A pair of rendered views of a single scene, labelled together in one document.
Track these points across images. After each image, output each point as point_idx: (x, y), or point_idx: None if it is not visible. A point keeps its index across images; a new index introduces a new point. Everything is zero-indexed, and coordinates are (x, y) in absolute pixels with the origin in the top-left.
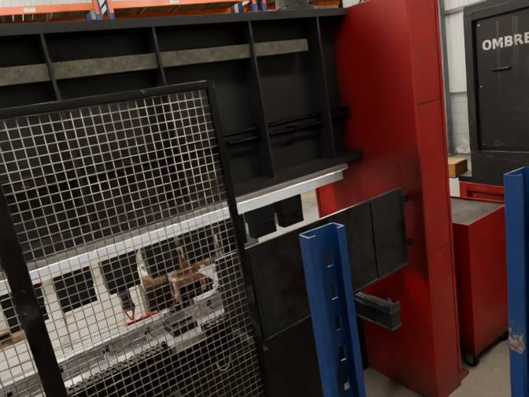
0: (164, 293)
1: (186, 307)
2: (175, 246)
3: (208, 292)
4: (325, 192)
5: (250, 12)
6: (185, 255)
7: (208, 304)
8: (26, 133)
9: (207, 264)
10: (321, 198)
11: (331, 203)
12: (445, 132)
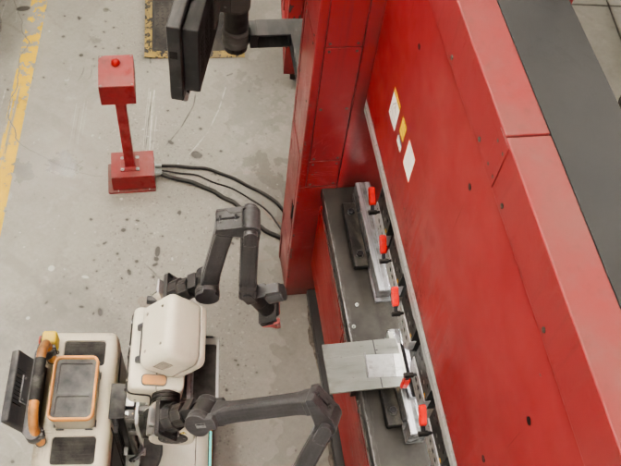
0: (115, 455)
1: (371, 448)
2: (201, 386)
3: (410, 409)
4: (331, 130)
5: (578, 21)
6: (432, 404)
7: (405, 420)
8: None
9: (120, 348)
10: (317, 140)
11: (341, 141)
12: None
